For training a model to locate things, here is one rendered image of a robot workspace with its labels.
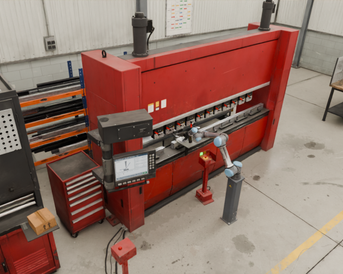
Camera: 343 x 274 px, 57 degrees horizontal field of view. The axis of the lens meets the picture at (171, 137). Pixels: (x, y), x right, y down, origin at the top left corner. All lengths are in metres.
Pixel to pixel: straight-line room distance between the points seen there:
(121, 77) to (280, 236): 3.04
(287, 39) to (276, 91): 0.91
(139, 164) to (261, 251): 2.12
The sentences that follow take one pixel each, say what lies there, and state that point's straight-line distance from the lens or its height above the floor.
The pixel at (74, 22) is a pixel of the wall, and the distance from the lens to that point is 7.80.
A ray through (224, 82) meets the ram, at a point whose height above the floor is 1.67.
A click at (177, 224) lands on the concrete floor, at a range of 4.64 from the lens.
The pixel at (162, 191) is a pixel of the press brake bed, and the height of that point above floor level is 0.32.
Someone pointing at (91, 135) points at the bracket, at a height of 1.70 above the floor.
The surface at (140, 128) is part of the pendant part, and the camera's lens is 3.06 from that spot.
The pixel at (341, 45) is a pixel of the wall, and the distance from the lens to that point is 11.42.
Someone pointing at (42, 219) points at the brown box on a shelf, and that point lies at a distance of 3.34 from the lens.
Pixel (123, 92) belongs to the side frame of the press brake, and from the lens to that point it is 3.35.
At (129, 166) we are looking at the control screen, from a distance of 3.22.
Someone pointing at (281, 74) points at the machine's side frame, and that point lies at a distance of 5.84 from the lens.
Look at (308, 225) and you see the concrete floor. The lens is 5.11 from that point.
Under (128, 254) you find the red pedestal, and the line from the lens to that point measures 3.33.
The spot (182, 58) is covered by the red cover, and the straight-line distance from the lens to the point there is 4.04.
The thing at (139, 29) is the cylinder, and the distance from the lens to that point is 3.66.
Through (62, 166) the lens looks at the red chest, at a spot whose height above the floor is 0.98.
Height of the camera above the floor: 3.34
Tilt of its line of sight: 30 degrees down
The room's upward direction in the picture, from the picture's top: 2 degrees clockwise
